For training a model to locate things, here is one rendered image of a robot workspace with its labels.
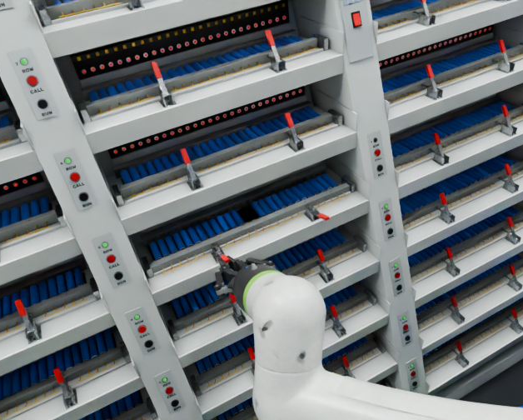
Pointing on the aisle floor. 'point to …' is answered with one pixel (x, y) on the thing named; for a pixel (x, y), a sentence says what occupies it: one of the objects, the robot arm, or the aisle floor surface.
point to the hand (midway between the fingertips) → (229, 266)
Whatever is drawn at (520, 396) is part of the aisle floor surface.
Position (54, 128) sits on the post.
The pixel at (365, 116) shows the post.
